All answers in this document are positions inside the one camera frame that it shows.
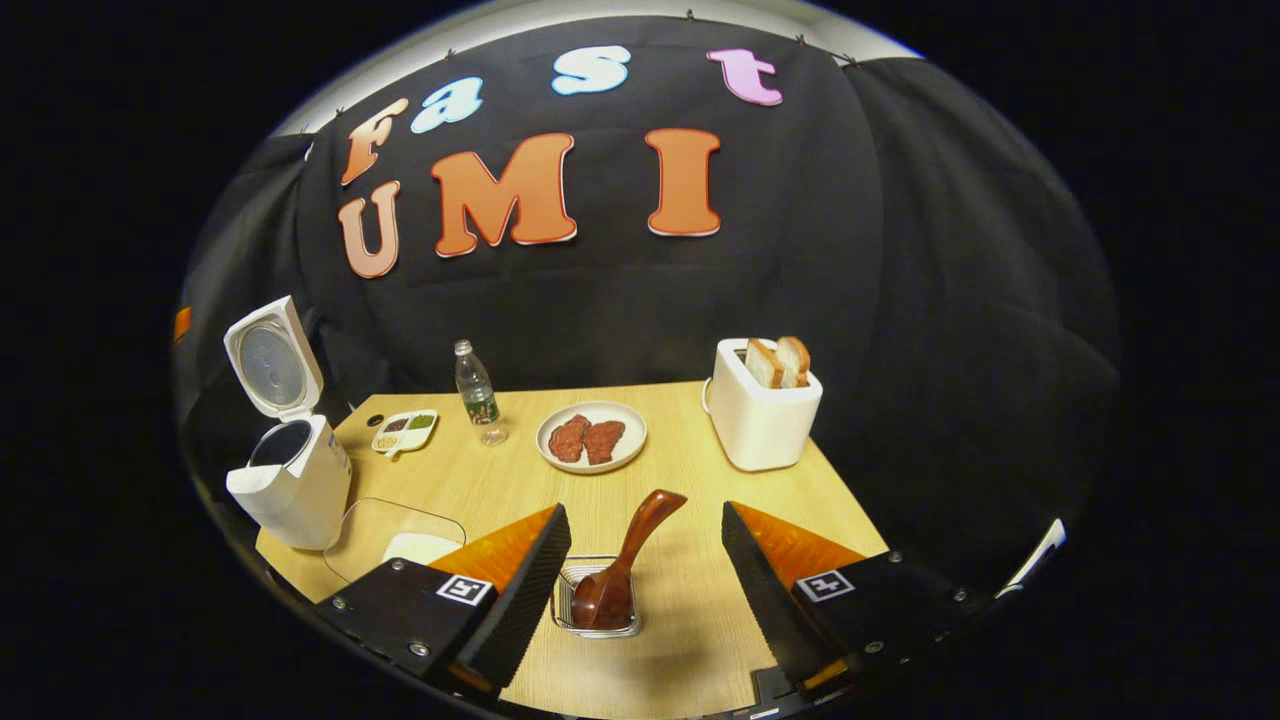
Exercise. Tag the toast bread slice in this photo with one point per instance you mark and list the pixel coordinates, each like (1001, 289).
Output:
(795, 360)
(763, 365)

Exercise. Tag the red meat piece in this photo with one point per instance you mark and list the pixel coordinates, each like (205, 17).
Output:
(604, 442)
(568, 440)

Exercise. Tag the black backdrop cloth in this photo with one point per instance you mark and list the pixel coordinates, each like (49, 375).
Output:
(620, 310)

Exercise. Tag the white round plate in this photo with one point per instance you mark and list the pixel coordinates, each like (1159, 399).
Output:
(636, 440)

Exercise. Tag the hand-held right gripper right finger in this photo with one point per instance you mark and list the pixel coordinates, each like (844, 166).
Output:
(770, 600)

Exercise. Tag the clear rice container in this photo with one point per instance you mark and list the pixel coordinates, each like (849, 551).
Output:
(360, 540)

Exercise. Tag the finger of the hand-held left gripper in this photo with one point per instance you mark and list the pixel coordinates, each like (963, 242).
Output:
(182, 323)

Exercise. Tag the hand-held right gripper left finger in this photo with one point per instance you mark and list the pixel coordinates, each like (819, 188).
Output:
(525, 610)

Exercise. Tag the clear plastic water bottle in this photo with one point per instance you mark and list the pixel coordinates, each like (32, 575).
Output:
(478, 395)

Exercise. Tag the white toaster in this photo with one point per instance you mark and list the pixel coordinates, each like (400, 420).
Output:
(760, 430)

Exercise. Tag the white divided seasoning tray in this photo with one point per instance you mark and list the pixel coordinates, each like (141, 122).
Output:
(405, 432)

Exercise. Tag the white rice cooker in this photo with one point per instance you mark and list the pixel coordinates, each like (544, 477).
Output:
(310, 490)

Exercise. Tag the brown wooden spoon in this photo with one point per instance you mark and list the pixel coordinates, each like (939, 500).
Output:
(640, 530)

